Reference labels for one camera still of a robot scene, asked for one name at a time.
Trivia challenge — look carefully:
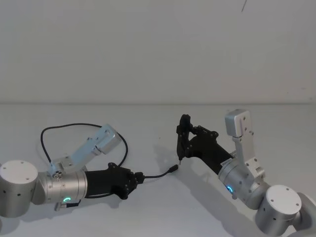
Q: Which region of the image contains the white table cloth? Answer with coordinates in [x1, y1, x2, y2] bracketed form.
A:
[0, 102, 316, 237]

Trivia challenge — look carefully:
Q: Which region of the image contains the black cable with plug end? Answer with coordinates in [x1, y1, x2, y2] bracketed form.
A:
[142, 164, 179, 179]

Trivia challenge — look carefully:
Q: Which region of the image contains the black wrist cable silver plug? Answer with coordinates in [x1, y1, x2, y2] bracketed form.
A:
[40, 124, 129, 212]

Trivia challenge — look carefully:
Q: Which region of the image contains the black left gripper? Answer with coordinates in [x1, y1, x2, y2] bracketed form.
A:
[83, 162, 145, 200]

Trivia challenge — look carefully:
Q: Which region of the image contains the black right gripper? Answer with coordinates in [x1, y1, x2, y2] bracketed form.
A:
[176, 114, 235, 177]

